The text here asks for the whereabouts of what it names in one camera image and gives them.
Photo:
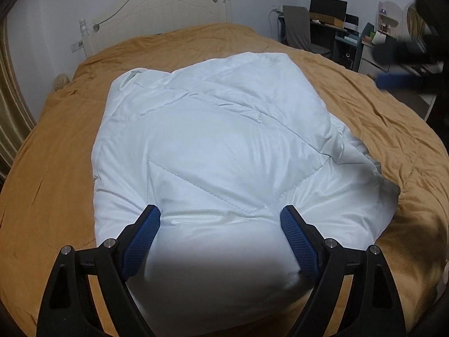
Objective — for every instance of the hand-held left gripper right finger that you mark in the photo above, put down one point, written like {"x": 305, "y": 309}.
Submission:
{"x": 302, "y": 244}

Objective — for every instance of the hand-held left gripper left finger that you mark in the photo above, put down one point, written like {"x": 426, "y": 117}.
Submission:
{"x": 140, "y": 240}

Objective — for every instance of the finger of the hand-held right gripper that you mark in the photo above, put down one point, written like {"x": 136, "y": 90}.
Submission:
{"x": 396, "y": 80}

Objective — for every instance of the white quilted duvet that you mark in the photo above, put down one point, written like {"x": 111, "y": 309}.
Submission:
{"x": 224, "y": 154}

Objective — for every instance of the white dresser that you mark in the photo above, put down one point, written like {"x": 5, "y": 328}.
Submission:
{"x": 386, "y": 66}

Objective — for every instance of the oval mirror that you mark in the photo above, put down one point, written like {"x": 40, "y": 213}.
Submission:
{"x": 415, "y": 21}

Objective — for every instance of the white dresser shelf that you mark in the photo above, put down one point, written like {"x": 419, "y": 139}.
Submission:
{"x": 388, "y": 15}

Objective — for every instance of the dark desk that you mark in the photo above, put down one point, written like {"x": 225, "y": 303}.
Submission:
{"x": 342, "y": 44}

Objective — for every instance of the cardboard box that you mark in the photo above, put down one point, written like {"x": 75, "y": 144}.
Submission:
{"x": 326, "y": 22}

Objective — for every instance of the black monitor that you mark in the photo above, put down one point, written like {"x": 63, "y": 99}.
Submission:
{"x": 328, "y": 7}

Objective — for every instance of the grey chair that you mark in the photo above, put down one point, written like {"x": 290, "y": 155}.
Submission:
{"x": 298, "y": 28}

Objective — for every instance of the bed with mustard cover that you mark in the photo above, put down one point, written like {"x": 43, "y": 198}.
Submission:
{"x": 52, "y": 168}

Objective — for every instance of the woven ball ornament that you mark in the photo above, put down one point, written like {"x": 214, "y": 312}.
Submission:
{"x": 61, "y": 81}

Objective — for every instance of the gold curtain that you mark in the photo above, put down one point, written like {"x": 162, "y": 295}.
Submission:
{"x": 12, "y": 98}

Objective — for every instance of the white headboard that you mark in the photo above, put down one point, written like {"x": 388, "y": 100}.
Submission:
{"x": 154, "y": 17}

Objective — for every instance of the wall socket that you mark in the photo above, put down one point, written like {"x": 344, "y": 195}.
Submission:
{"x": 75, "y": 46}

